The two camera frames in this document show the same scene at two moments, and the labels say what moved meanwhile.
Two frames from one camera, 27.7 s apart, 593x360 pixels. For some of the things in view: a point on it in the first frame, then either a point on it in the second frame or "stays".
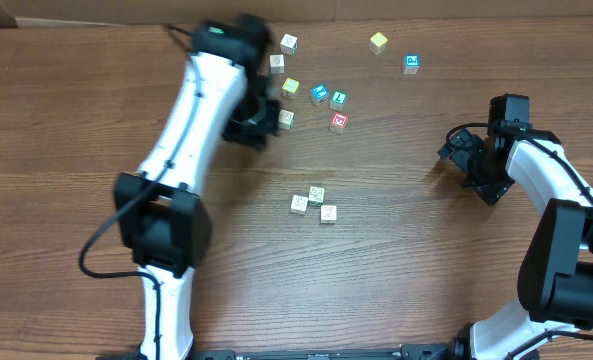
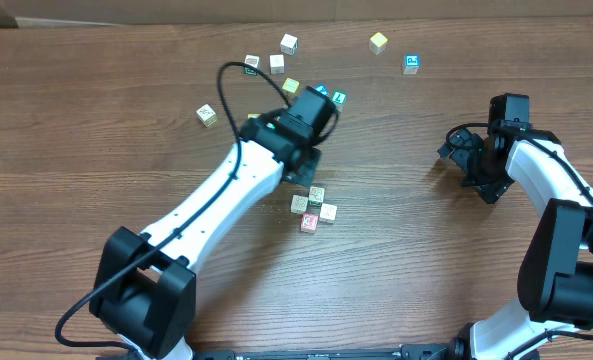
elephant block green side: [316, 196] stays
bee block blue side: [299, 204] stays
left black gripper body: [255, 122] → [305, 170]
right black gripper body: [476, 163] stays
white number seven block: [328, 214] stays
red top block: [339, 122] → [309, 222]
